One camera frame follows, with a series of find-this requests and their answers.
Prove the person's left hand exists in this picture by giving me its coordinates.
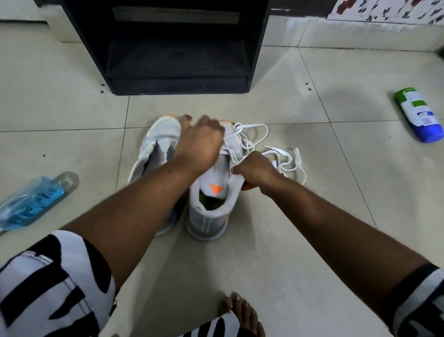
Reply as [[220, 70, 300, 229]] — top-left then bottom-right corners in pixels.
[[173, 114, 226, 174]]

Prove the black open shelf box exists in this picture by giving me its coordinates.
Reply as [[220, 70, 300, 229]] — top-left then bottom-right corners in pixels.
[[62, 0, 272, 96]]

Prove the person's right hand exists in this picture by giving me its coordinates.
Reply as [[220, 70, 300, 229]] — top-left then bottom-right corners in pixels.
[[230, 151, 284, 197]]

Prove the white shoelace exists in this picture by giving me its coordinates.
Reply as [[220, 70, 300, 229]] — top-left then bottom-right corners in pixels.
[[262, 145, 307, 186], [222, 122, 270, 164]]

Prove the grey sneaker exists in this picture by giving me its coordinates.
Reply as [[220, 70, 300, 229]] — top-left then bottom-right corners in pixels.
[[127, 114, 184, 237], [185, 119, 247, 242]]

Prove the person's right foot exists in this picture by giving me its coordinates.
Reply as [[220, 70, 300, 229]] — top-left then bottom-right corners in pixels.
[[221, 291, 266, 337]]

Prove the blue transparent bottle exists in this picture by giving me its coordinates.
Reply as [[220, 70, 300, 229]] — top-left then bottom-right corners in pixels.
[[0, 171, 80, 236]]

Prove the white floral patterned sheet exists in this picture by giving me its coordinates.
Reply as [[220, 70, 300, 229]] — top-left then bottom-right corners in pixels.
[[327, 0, 444, 25]]

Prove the person's right forearm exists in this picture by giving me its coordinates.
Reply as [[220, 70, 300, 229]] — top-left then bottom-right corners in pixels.
[[266, 177, 431, 324]]

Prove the zebra striped garment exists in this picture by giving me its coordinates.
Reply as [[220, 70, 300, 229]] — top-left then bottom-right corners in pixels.
[[0, 230, 444, 337]]

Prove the green blue white bottle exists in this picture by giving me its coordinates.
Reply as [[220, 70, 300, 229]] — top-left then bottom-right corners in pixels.
[[394, 87, 444, 144]]

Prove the person's left forearm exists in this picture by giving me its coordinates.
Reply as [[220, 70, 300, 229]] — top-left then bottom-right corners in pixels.
[[62, 161, 195, 292]]

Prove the dark brown wooden cabinet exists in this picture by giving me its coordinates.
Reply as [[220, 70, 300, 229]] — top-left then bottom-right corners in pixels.
[[33, 0, 329, 18]]

